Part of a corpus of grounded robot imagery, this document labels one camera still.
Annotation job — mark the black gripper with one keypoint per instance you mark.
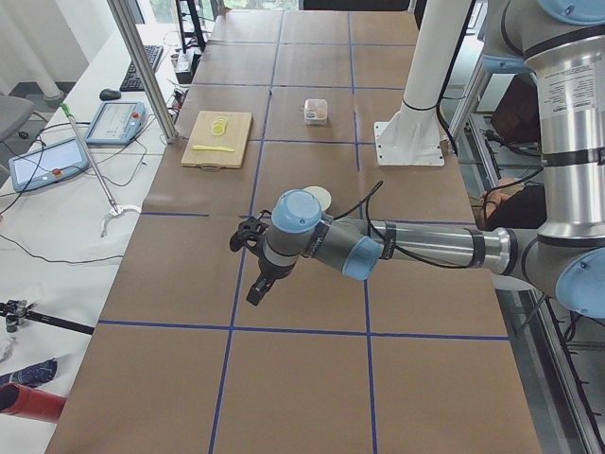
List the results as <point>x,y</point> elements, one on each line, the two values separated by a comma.
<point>271,271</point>

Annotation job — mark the clear plastic egg carton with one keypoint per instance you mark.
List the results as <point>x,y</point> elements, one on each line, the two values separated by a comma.
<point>315,111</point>

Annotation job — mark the white ceramic bowl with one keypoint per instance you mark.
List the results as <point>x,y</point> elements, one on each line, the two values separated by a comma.
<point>323,196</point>

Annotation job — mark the bamboo cutting board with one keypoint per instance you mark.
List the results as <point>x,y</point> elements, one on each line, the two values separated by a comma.
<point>236,136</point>

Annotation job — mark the yellow plastic knife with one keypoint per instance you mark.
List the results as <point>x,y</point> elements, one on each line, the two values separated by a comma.
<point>212,148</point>

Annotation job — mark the grabber reacher stick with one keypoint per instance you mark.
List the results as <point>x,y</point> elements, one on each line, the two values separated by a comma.
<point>116,209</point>

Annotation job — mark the far teach pendant tablet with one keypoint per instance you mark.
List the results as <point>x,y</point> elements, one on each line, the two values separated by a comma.
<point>116,123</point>

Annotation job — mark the teach pendant tablet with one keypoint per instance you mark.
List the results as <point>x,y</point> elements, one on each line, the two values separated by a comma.
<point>45,166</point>
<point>116,123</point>

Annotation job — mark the near teach pendant tablet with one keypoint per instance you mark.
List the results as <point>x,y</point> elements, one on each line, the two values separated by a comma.
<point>45,166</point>

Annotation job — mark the white chair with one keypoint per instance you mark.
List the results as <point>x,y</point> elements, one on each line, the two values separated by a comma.
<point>514,284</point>

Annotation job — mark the black tripod rod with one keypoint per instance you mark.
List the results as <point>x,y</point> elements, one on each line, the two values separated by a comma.
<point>16,312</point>

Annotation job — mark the black computer mouse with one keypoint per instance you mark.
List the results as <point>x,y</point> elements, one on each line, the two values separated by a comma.
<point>109,94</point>

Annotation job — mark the blue patterned cloth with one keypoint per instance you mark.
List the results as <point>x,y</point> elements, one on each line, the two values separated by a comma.
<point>33,376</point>

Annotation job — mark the seated person black shirt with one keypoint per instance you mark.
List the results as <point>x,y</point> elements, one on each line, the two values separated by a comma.
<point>519,206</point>

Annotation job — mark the red cylinder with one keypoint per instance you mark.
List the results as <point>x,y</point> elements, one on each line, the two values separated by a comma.
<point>22,401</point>

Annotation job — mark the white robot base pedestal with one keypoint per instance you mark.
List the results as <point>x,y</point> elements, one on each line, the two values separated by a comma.
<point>412,137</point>

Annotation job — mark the aluminium frame post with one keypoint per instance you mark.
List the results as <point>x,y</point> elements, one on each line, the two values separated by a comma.
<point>129,32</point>

